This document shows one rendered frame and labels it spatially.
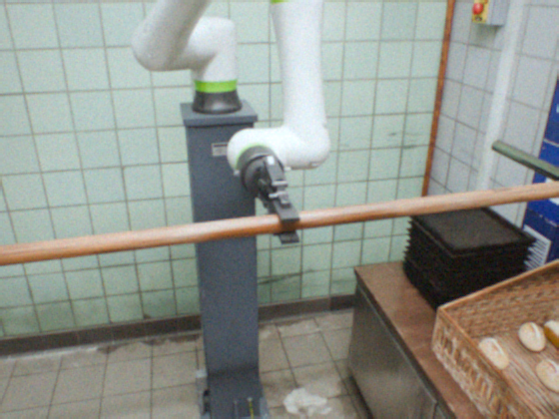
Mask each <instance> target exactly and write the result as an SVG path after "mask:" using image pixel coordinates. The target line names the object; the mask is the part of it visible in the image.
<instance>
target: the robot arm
mask: <svg viewBox="0 0 559 419"><path fill-rule="evenodd" d="M212 1H213V0H158V1H157V3H156V5H155V6H154V8H152V10H151V11H150V13H149V14H148V15H147V18H146V19H145V21H144V22H143V23H142V24H141V25H140V26H139V28H137V29H136V31H135V32H134V35H133V38H132V50H133V54H134V56H135V58H136V60H137V61H138V63H139V64H140V65H141V66H143V67H144V68H145V69H147V70H149V71H152V72H157V73H162V72H172V71H181V70H190V69H192V77H193V81H194V84H195V97H194V100H193V102H192V103H191V108H192V111H193V112H195V113H199V114H204V115H225V114H231V113H235V112H238V111H240V110H241V109H242V108H243V103H242V101H241V100H240V98H239V95H238V90H237V82H238V78H239V73H238V40H237V27H236V24H235V23H234V22H233V21H232V20H231V19H224V18H218V17H205V18H202V17H203V15H204V13H205V12H206V10H207V9H208V7H209V6H210V5H211V2H212ZM269 5H270V9H271V14H272V18H273V22H274V27H275V33H276V37H277V43H278V50H279V71H280V80H281V93H282V110H283V126H281V127H279V128H267V129H245V130H242V131H240V132H238V133H236V134H235V135H234V136H233V137H232V138H231V140H230V142H229V144H228V147H227V159H228V162H229V164H230V166H231V168H232V169H233V170H234V171H235V173H234V176H238V177H239V179H240V181H241V183H242V185H243V187H244V188H245V190H246V191H247V192H249V193H250V194H252V195H253V197H254V198H256V199H258V200H260V201H261V202H262V204H263V207H264V208H265V209H267V212H265V213H264V215H268V214H278V215H279V218H280V222H281V223H284V222H295V221H300V215H299V213H298V212H297V210H296V208H295V207H294V206H293V204H292V203H291V201H290V200H289V199H288V192H287V191H286V190H285V189H284V188H287V185H288V182H287V180H286V178H285V177H284V173H289V172H290V171H306V170H313V169H315V168H317V167H319V166H320V165H322V164H323V163H324V162H325V160H326V159H327V157H328V155H329V153H330V139H329V133H328V127H327V121H326V114H325V103H324V92H323V76H322V36H323V7H324V0H271V4H269ZM276 235H278V236H279V239H280V244H288V243H298V242H300V238H299V236H298V234H297V233H296V231H288V232H281V233H273V236H276Z"/></svg>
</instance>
